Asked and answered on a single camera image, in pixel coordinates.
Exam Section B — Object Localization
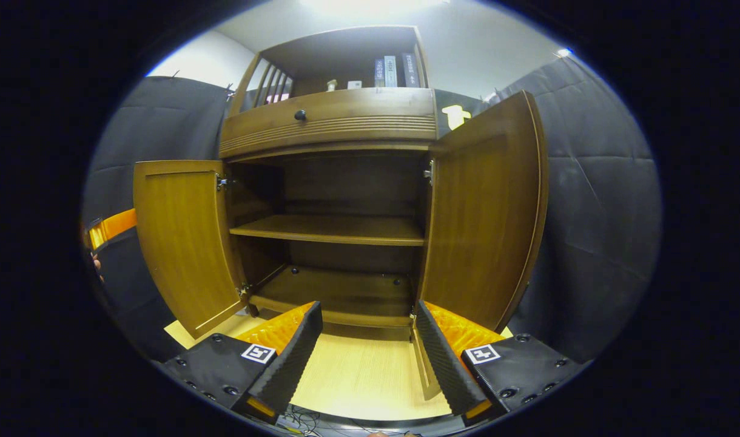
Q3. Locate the tangle of black cables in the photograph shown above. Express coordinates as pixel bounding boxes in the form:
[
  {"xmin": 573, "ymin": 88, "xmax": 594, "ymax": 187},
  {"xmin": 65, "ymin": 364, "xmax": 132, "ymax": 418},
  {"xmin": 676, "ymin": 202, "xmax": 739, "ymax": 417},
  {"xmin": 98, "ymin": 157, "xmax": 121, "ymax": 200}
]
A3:
[{"xmin": 279, "ymin": 404, "xmax": 322, "ymax": 437}]

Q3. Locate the wooden double-door shoe cabinet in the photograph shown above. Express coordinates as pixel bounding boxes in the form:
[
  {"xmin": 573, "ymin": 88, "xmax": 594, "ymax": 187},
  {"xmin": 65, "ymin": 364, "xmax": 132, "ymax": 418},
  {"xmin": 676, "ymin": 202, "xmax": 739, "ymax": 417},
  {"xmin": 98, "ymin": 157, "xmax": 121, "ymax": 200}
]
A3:
[{"xmin": 218, "ymin": 25, "xmax": 437, "ymax": 340}]

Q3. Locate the wooden drawer with black knob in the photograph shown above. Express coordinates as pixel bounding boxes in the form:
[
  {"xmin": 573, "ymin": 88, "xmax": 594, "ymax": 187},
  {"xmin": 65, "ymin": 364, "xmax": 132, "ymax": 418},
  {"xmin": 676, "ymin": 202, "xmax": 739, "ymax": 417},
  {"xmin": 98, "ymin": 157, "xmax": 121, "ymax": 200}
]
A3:
[{"xmin": 220, "ymin": 88, "xmax": 437, "ymax": 160}]

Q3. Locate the black backdrop cloth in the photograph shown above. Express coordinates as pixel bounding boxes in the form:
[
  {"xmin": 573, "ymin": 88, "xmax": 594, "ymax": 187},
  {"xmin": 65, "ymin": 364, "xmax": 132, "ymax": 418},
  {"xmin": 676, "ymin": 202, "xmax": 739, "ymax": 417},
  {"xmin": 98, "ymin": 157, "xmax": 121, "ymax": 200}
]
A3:
[{"xmin": 82, "ymin": 55, "xmax": 662, "ymax": 365}]

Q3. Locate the wooden cabinet door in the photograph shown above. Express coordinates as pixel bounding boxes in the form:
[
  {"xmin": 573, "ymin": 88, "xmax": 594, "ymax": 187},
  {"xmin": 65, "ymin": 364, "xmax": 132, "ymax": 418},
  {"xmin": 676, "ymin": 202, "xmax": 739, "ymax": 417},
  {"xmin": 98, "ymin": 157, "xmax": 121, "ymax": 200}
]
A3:
[
  {"xmin": 419, "ymin": 91, "xmax": 550, "ymax": 333},
  {"xmin": 132, "ymin": 160, "xmax": 249, "ymax": 339}
]

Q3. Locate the wooden inner cabinet shelf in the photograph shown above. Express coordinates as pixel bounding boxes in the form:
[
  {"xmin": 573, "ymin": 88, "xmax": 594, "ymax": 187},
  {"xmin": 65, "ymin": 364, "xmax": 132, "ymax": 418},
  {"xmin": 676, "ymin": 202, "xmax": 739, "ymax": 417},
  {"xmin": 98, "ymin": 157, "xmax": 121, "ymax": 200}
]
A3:
[{"xmin": 229, "ymin": 214, "xmax": 426, "ymax": 246}]

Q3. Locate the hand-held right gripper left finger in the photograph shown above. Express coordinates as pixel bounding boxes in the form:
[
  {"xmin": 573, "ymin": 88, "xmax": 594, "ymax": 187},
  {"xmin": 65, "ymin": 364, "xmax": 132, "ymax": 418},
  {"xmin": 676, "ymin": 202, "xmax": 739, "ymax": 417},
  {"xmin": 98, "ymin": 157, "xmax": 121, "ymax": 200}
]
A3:
[{"xmin": 164, "ymin": 301, "xmax": 323, "ymax": 424}]

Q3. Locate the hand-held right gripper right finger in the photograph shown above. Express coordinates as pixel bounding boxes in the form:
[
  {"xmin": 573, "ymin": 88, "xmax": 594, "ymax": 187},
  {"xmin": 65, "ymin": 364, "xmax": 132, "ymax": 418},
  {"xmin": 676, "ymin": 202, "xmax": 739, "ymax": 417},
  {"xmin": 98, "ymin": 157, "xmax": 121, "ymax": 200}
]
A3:
[{"xmin": 414, "ymin": 299, "xmax": 589, "ymax": 425}]

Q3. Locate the ceiling light panel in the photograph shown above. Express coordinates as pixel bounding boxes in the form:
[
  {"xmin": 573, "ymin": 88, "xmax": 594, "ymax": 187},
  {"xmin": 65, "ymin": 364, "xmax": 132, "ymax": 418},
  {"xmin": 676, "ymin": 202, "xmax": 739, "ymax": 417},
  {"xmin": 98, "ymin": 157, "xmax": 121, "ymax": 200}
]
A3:
[{"xmin": 300, "ymin": 0, "xmax": 449, "ymax": 16}]

